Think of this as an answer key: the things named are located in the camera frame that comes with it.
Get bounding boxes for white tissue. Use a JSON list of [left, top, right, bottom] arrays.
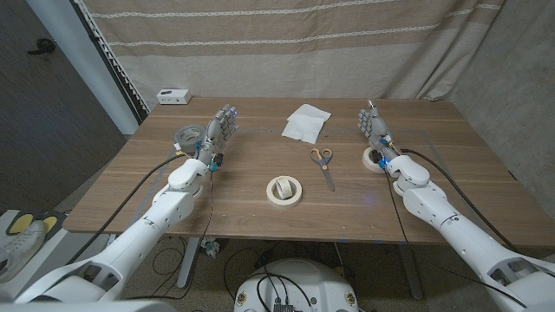
[[281, 103, 332, 145]]

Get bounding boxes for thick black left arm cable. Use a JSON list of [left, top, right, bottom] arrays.
[[67, 152, 196, 264]]

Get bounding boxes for white floor platform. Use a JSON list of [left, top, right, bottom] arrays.
[[0, 210, 110, 301]]

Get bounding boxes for medium beige masking tape roll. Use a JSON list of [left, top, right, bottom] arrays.
[[362, 146, 389, 174]]

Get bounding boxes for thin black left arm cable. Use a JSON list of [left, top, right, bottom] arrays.
[[190, 169, 216, 244]]

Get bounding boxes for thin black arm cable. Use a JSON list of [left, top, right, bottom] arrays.
[[190, 169, 216, 244], [383, 168, 529, 309]]

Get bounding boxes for white shoe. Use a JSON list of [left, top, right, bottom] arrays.
[[0, 219, 47, 283]]

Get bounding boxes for crumpled blue white wad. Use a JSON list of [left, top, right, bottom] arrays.
[[199, 237, 221, 259]]

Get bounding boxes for white door frame post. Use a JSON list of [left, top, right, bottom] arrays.
[[25, 0, 140, 136]]

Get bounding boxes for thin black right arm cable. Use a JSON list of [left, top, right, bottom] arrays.
[[383, 168, 529, 309]]

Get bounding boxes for grey table leg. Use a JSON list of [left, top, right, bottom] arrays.
[[397, 244, 424, 301]]

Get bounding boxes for black torso cable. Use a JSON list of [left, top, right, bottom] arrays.
[[255, 272, 314, 311]]

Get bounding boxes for small beige masking tape roll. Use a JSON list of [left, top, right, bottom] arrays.
[[275, 176, 294, 200]]

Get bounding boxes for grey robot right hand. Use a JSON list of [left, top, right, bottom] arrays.
[[357, 99, 402, 163]]

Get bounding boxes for black door handle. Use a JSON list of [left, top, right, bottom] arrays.
[[27, 37, 56, 56]]

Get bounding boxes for large beige masking tape roll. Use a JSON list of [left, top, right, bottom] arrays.
[[265, 175, 304, 208]]

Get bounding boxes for white power strip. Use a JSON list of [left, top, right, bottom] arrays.
[[156, 88, 193, 106]]

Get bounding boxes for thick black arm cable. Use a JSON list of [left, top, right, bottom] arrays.
[[67, 152, 196, 264], [399, 148, 518, 253]]

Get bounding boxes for grey duct tape roll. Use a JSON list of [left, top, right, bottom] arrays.
[[173, 124, 208, 154]]

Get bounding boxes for beige striped curtain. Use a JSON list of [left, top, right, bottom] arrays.
[[82, 0, 506, 109]]

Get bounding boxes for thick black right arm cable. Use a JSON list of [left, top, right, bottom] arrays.
[[399, 148, 518, 253]]

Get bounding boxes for black white zigzag rail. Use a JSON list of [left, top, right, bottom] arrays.
[[71, 0, 152, 125]]

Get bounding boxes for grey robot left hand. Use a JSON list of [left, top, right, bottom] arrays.
[[197, 103, 240, 163]]

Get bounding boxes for yellow black foot pedal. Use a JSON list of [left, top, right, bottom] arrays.
[[36, 211, 69, 240], [5, 211, 38, 237]]

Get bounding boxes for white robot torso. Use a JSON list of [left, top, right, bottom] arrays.
[[233, 258, 360, 312]]

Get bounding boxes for orange grey handled scissors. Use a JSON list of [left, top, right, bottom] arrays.
[[309, 147, 336, 192]]

